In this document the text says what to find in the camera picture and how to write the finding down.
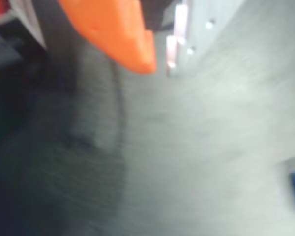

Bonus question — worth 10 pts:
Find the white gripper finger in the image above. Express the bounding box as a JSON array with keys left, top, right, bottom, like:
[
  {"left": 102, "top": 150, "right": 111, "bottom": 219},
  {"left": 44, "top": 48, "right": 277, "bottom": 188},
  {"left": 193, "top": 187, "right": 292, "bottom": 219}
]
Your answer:
[{"left": 165, "top": 0, "right": 245, "bottom": 77}]

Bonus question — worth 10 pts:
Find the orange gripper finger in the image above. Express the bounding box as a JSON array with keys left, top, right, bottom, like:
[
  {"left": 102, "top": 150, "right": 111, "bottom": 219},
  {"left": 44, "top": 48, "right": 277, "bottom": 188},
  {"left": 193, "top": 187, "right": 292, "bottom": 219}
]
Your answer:
[{"left": 58, "top": 0, "right": 158, "bottom": 75}]

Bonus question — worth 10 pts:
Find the grey felt mat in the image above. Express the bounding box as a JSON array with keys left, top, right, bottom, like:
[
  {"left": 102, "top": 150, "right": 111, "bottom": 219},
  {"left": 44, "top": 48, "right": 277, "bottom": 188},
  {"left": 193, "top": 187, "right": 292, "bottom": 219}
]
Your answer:
[{"left": 0, "top": 0, "right": 295, "bottom": 236}]

